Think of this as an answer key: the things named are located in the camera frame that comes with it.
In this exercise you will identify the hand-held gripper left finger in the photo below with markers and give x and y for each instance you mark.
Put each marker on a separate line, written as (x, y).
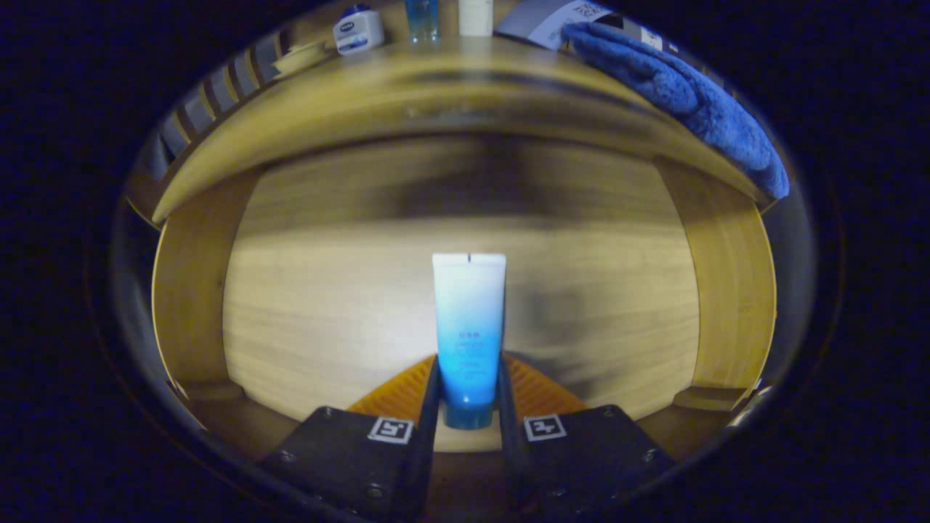
(349, 457)

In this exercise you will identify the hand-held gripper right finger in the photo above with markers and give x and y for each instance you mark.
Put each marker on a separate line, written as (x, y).
(588, 454)

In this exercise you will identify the blue and white tube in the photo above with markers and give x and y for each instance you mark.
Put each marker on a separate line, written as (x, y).
(468, 327)

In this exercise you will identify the wooden countertop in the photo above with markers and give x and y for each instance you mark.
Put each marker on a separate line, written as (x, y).
(436, 80)

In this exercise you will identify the blue towel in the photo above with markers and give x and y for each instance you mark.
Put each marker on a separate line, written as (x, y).
(676, 94)

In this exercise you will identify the beige lidded teacup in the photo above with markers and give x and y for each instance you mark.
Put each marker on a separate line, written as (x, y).
(301, 57)

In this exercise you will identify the white bottle with blue cap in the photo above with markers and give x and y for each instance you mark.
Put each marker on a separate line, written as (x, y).
(358, 30)

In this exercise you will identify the lavender book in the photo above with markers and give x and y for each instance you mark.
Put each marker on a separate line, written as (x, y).
(541, 20)

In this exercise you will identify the clear blue bottle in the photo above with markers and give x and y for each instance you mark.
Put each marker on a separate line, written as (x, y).
(421, 18)

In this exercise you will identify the white pump bottle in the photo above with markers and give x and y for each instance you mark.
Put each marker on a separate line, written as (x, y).
(476, 16)

